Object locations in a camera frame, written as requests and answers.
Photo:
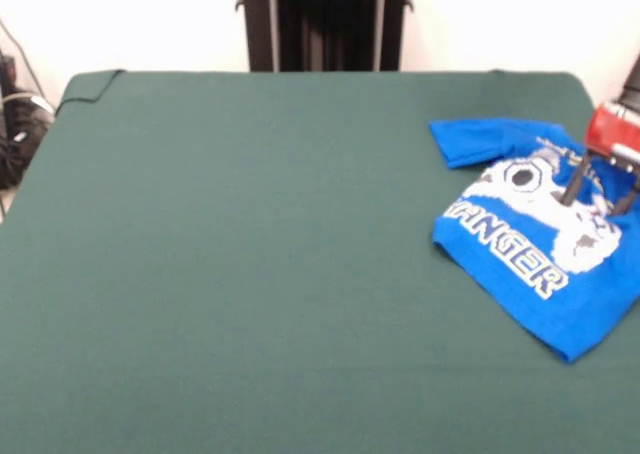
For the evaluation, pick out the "blue printed t-shirt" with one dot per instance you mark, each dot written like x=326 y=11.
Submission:
x=500 y=254

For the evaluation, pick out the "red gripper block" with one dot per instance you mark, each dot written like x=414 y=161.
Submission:
x=612 y=131

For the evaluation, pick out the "dark green table cloth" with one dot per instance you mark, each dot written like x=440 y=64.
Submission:
x=200 y=274

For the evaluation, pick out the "small black box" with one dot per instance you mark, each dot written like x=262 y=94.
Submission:
x=7 y=74

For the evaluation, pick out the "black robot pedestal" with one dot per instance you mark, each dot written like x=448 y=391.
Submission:
x=325 y=24

